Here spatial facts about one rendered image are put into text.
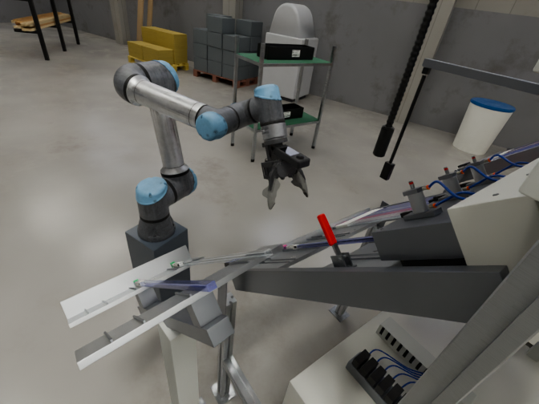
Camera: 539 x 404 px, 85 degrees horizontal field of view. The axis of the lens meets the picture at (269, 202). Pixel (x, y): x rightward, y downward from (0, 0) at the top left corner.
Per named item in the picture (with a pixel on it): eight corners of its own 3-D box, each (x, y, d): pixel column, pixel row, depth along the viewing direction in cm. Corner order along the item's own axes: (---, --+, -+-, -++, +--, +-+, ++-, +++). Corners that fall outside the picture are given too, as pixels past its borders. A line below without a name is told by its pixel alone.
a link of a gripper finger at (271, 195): (261, 208, 91) (271, 180, 92) (273, 209, 86) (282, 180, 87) (253, 204, 89) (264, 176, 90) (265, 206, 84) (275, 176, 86)
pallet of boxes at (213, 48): (258, 83, 584) (263, 22, 524) (236, 88, 533) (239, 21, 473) (217, 71, 626) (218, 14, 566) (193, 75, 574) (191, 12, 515)
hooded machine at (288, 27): (310, 98, 539) (326, 8, 460) (293, 103, 495) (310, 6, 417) (277, 88, 566) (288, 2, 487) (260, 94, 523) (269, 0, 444)
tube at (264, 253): (171, 268, 88) (170, 264, 88) (176, 265, 89) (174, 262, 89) (266, 257, 48) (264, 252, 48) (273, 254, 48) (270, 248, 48)
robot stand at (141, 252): (142, 311, 153) (124, 231, 122) (168, 288, 166) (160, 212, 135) (165, 330, 146) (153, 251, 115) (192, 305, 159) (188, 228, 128)
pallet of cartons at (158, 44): (155, 59, 657) (151, 26, 620) (192, 69, 616) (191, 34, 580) (124, 62, 599) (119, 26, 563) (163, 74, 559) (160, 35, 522)
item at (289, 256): (240, 279, 89) (237, 269, 89) (373, 217, 124) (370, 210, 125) (271, 281, 73) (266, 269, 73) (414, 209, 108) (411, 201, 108)
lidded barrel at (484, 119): (488, 148, 424) (515, 104, 388) (488, 159, 386) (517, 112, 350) (451, 137, 444) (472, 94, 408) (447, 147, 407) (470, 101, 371)
